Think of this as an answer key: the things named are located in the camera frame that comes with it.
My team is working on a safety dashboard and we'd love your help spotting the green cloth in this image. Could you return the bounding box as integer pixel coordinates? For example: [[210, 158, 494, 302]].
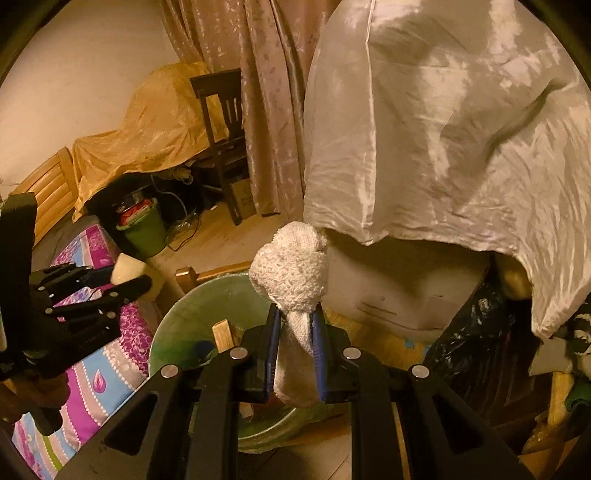
[[568, 383, 591, 411]]

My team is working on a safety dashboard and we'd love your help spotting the light green plastic basin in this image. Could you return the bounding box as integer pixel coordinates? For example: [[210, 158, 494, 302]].
[[148, 272, 352, 450]]

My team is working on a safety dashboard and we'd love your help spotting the white satin cover cloth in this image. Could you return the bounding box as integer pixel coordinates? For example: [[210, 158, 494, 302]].
[[302, 0, 591, 340]]

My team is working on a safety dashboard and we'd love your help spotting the purple floral bed sheet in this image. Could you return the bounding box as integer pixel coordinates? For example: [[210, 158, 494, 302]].
[[11, 226, 155, 476]]

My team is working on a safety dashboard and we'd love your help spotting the green trash bin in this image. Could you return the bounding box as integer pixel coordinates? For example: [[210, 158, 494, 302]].
[[115, 196, 168, 259]]

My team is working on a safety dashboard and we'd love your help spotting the cream foam block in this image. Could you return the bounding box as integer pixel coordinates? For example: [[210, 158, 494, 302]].
[[112, 255, 145, 288]]

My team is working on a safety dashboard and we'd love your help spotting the yellow cover cloth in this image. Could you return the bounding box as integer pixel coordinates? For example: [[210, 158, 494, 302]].
[[73, 62, 245, 215]]

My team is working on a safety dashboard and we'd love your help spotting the dark wooden chair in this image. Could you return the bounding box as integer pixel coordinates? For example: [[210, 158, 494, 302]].
[[190, 68, 252, 227]]

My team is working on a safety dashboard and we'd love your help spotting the black plastic bag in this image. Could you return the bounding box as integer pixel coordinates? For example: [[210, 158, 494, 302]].
[[425, 277, 555, 444]]

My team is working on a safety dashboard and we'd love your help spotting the white knitted towel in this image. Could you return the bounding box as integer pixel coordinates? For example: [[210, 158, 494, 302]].
[[248, 222, 331, 409]]

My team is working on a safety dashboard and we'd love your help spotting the light wooden furniture frame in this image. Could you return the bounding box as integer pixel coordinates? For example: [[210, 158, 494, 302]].
[[547, 369, 575, 446]]

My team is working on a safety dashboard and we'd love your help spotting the beige patterned curtain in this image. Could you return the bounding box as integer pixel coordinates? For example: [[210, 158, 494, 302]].
[[159, 0, 342, 217]]

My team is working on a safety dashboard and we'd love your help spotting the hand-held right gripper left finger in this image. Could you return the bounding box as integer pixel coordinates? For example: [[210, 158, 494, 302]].
[[55, 305, 282, 480]]

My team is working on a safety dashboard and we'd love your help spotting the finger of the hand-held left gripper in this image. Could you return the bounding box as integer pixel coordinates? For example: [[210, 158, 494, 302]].
[[46, 275, 153, 320], [30, 262, 116, 296]]

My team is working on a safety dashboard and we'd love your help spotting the small cardboard box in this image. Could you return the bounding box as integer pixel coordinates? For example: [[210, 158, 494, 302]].
[[231, 179, 257, 220]]

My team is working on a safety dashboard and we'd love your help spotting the yellow rounded object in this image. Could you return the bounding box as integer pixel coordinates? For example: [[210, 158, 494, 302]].
[[499, 256, 533, 301]]

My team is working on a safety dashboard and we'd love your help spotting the wooden headboard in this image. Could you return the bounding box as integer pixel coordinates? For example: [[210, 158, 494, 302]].
[[9, 147, 77, 245]]

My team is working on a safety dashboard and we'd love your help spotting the person's left hand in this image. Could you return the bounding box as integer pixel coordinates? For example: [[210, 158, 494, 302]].
[[0, 369, 70, 423]]

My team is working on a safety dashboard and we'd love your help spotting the black white patterned cloth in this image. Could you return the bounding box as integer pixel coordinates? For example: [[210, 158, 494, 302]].
[[561, 305, 591, 356]]

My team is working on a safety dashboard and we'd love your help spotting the small wooden block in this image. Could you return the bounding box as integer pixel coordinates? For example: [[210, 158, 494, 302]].
[[211, 319, 243, 354]]

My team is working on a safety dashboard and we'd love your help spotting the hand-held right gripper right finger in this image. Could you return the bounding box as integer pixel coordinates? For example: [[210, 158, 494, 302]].
[[310, 307, 522, 480]]

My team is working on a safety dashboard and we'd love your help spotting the red packet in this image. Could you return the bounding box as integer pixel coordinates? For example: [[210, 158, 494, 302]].
[[119, 198, 155, 220]]

